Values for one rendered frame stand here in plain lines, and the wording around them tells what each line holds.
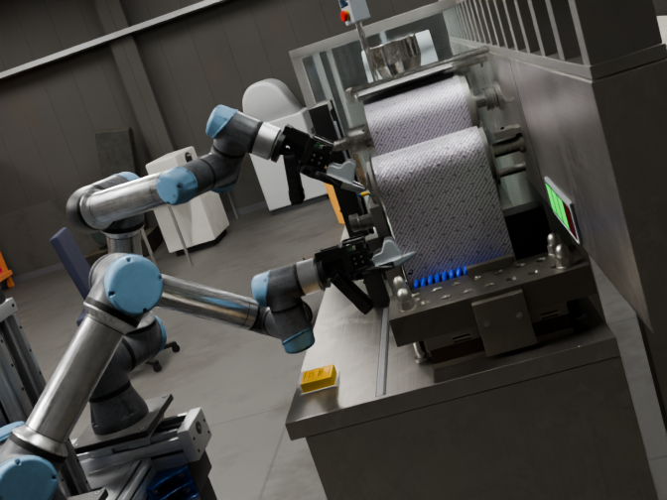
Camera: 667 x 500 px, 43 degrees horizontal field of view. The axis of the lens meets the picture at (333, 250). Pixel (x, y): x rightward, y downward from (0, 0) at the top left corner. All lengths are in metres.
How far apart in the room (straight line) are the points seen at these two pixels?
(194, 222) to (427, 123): 7.26
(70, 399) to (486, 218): 0.92
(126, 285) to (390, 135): 0.74
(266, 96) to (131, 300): 8.06
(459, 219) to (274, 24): 8.70
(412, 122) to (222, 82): 8.62
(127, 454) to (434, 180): 1.09
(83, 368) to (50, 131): 9.73
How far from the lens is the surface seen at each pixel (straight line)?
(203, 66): 10.63
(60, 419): 1.72
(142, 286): 1.70
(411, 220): 1.83
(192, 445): 2.26
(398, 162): 1.82
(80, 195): 2.07
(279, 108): 9.66
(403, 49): 2.50
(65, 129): 11.29
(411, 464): 1.74
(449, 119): 2.03
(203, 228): 9.17
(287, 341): 1.89
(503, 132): 1.84
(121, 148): 10.61
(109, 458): 2.35
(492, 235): 1.84
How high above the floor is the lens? 1.56
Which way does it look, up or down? 13 degrees down
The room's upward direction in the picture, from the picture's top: 18 degrees counter-clockwise
